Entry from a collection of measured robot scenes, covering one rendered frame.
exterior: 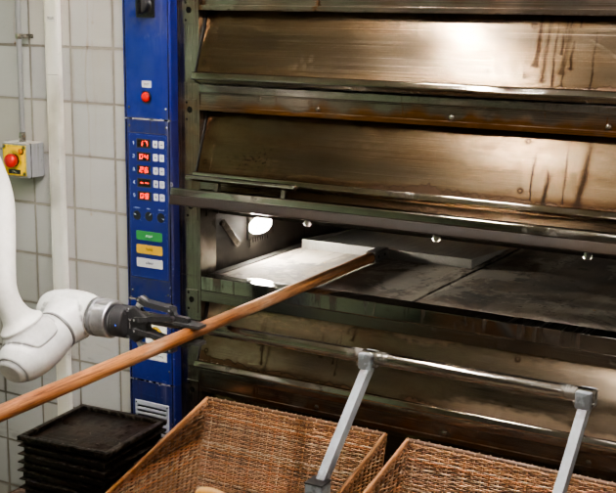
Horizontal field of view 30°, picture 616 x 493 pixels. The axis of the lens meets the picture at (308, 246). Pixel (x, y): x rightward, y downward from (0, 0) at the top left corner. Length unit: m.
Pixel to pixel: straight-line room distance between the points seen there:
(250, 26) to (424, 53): 0.50
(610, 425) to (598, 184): 0.55
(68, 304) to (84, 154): 0.77
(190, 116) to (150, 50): 0.20
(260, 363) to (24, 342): 0.76
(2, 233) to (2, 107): 0.98
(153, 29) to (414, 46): 0.74
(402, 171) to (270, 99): 0.41
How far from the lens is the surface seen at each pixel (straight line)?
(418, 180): 2.80
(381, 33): 2.85
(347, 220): 2.75
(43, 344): 2.63
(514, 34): 2.72
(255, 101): 3.02
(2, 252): 2.64
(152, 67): 3.16
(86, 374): 2.29
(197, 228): 3.17
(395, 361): 2.50
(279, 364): 3.09
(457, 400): 2.87
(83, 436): 3.18
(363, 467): 2.88
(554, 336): 2.75
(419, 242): 3.66
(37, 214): 3.53
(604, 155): 2.67
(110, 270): 3.38
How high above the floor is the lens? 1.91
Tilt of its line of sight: 12 degrees down
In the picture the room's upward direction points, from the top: 1 degrees clockwise
